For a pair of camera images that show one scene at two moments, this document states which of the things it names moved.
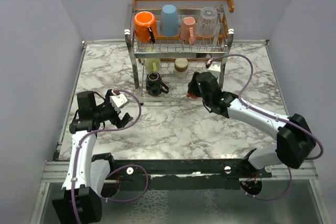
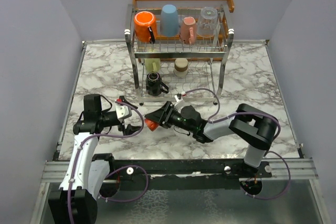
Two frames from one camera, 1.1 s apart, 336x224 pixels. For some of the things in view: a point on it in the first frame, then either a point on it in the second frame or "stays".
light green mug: (152, 65) stays
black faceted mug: (154, 86) stays
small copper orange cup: (192, 96) to (152, 125)
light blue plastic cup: (169, 22) stays
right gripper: (193, 85) to (159, 115)
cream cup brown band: (181, 67) stays
